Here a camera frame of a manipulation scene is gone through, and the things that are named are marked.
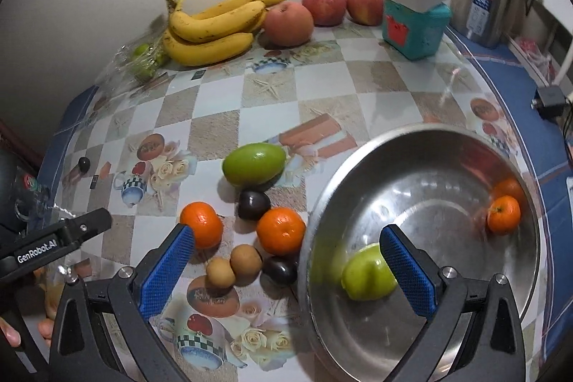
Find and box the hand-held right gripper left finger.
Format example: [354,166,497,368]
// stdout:
[48,223,198,382]

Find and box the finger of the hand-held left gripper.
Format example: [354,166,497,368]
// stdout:
[57,207,113,251]

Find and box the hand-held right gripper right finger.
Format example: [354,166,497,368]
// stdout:
[379,223,526,382]

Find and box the green mango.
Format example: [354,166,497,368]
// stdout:
[222,142,287,188]
[341,243,399,302]

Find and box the tan round fruit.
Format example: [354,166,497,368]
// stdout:
[205,257,236,289]
[230,243,264,281]

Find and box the stainless steel bowl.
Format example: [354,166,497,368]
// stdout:
[298,123,542,371]

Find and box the dark purple plum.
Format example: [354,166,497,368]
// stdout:
[237,189,272,221]
[261,255,299,287]

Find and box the orange tangerine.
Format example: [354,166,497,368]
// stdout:
[486,195,522,235]
[180,202,224,250]
[256,207,307,256]

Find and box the clear bag of green fruits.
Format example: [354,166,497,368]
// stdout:
[101,39,173,85]

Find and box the person's left hand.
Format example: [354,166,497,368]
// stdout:
[0,316,55,349]

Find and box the dark round object with label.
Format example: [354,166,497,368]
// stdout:
[0,148,51,236]

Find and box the checkered printed tablecloth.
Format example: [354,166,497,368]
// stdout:
[38,23,573,382]

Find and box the yellow banana bunch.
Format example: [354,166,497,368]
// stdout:
[162,0,288,67]

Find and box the black charger adapter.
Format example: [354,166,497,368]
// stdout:
[532,85,572,122]

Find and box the teal plastic basket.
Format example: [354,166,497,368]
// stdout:
[382,0,452,61]

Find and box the pink packet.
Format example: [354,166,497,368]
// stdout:
[514,37,557,79]

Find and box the red apple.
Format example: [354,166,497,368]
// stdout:
[262,1,315,47]
[346,0,386,26]
[302,0,347,27]

